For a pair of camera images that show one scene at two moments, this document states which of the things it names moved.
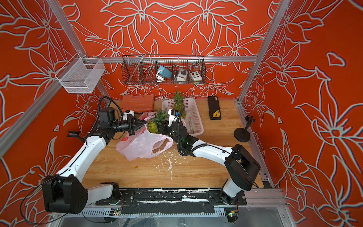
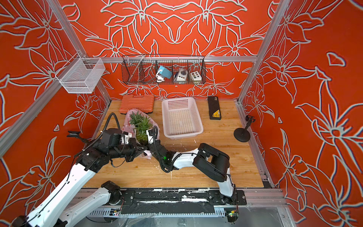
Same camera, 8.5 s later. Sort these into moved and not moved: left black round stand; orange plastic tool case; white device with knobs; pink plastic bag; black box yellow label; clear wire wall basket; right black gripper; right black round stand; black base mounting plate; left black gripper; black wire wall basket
Moved: right black gripper; pink plastic bag; left black gripper
Not moved: white device with knobs; black box yellow label; orange plastic tool case; black wire wall basket; right black round stand; clear wire wall basket; black base mounting plate; left black round stand
